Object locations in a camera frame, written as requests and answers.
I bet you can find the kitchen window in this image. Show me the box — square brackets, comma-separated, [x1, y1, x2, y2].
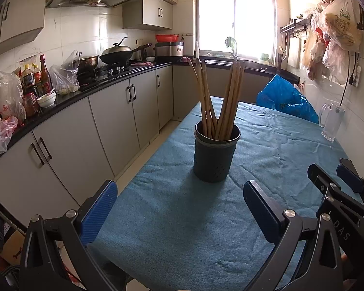
[197, 0, 276, 65]

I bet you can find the clear glass mug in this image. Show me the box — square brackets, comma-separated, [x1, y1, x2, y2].
[319, 103, 345, 142]

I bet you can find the dark chopstick holder cup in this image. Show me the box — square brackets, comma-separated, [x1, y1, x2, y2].
[193, 121, 240, 183]

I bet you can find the blue plastic bag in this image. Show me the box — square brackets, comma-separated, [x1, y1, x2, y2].
[256, 74, 318, 123]

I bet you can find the white bowl with spoon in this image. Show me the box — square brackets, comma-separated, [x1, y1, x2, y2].
[37, 89, 56, 108]

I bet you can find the wooden chopstick pair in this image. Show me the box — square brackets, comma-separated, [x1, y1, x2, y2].
[195, 58, 212, 138]
[202, 60, 217, 131]

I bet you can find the dark sauce bottle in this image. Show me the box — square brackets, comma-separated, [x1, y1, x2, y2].
[40, 54, 52, 95]

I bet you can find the clear bag on counter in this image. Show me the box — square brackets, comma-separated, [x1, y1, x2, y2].
[49, 51, 80, 96]

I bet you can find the steel cooking pot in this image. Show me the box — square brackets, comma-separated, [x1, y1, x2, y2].
[78, 52, 99, 73]

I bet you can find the yellow hanging plastic bag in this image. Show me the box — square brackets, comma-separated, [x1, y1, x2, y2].
[318, 0, 362, 52]

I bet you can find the black wok with lid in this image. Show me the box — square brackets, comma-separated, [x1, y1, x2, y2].
[100, 37, 152, 65]

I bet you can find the silver rice cooker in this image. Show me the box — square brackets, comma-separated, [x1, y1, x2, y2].
[154, 41, 184, 57]

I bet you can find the red plastic basin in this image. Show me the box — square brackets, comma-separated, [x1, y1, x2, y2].
[155, 34, 179, 43]

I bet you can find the wall utensil rack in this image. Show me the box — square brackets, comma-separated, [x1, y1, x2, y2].
[280, 18, 311, 35]

